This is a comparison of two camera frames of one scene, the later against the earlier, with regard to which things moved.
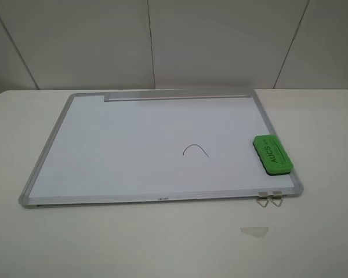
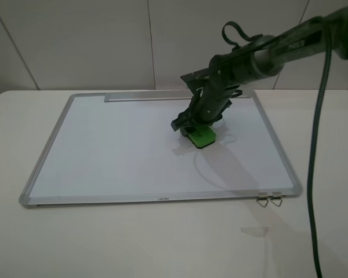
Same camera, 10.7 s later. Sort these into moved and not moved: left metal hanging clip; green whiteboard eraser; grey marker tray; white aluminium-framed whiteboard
Moved: green whiteboard eraser
Not moved: left metal hanging clip; white aluminium-framed whiteboard; grey marker tray
